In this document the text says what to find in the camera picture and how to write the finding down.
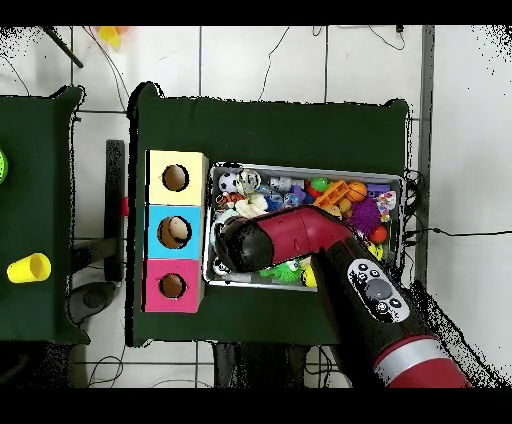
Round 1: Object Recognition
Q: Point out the wooden box with three holes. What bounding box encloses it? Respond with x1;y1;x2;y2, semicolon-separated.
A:
142;149;210;314

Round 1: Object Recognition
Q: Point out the black flat panel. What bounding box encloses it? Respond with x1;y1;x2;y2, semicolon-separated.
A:
104;139;126;283

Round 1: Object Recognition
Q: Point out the yellow plastic cup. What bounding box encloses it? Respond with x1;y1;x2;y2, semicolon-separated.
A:
6;252;52;284
97;26;122;50

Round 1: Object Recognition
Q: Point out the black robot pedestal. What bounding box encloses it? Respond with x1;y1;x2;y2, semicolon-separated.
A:
211;341;333;388

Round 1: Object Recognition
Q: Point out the shallow metal mesh bin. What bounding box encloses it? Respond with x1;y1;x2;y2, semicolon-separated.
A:
201;161;405;293

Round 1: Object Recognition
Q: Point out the black rod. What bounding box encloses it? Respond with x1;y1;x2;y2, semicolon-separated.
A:
41;26;85;69

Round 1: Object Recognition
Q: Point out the orange basketball toy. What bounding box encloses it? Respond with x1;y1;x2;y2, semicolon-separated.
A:
344;180;368;204

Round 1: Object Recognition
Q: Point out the orange plastic building block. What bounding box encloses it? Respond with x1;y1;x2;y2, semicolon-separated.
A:
313;179;350;209

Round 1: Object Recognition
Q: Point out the black and white soccer ball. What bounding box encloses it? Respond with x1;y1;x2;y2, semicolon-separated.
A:
218;171;240;194

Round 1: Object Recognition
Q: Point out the orange striped tiger plush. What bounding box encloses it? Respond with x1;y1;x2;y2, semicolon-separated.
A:
216;191;247;210

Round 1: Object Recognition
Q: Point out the dark green table cloth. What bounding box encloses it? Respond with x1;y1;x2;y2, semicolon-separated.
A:
126;81;410;355
0;85;90;345

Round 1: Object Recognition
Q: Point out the black cable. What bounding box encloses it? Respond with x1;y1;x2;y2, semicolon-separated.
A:
403;226;512;238

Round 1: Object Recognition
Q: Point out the purple spiky ball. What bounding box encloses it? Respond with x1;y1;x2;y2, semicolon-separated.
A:
346;196;382;235

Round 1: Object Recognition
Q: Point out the cream white cloth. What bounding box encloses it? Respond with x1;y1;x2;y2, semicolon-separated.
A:
234;193;270;219

